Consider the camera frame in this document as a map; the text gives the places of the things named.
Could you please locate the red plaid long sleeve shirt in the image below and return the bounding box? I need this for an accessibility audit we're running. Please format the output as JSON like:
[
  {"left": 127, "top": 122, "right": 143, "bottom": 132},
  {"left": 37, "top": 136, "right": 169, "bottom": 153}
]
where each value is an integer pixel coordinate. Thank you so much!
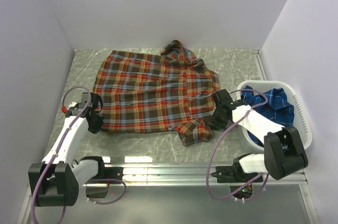
[{"left": 93, "top": 40, "right": 220, "bottom": 146}]

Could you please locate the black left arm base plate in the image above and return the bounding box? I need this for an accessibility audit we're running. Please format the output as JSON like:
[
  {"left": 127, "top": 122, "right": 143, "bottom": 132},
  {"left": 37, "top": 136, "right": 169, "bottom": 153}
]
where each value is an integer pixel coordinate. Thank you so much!
[{"left": 103, "top": 166, "right": 124, "bottom": 181}]

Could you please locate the white plastic laundry basket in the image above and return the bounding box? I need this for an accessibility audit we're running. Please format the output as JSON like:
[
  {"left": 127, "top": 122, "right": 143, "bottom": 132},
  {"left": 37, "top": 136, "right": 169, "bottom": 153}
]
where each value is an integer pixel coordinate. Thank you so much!
[{"left": 237, "top": 80, "right": 313, "bottom": 150}]

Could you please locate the blue plaid shirt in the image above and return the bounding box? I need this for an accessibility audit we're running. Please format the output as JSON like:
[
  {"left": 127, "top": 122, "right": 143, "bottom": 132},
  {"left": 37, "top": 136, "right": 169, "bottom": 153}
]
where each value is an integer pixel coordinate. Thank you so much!
[{"left": 240, "top": 86, "right": 295, "bottom": 147}]

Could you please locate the aluminium mounting rail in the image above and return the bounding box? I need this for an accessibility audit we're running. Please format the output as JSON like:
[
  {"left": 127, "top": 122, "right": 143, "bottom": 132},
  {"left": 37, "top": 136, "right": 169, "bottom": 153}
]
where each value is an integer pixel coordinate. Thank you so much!
[{"left": 79, "top": 163, "right": 308, "bottom": 186}]

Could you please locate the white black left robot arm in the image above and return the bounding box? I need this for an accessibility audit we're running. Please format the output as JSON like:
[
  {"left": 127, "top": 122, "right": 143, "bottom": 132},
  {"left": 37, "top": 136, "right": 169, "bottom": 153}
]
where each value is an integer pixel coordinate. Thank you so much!
[{"left": 28, "top": 92, "right": 107, "bottom": 207}]

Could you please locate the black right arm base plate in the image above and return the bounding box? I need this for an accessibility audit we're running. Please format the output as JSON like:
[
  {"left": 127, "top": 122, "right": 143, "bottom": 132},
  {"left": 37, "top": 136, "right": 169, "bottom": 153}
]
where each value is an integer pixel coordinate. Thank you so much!
[{"left": 211, "top": 166, "right": 258, "bottom": 183}]

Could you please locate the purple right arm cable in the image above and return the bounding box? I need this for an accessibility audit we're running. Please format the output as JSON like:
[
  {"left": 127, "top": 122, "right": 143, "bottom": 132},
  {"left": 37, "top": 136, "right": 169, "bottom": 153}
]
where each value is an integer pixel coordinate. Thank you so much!
[{"left": 205, "top": 88, "right": 269, "bottom": 200}]

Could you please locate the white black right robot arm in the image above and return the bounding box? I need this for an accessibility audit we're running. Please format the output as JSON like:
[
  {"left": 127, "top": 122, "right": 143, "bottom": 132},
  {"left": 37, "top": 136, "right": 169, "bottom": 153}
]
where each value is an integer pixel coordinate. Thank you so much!
[{"left": 210, "top": 89, "right": 308, "bottom": 182}]

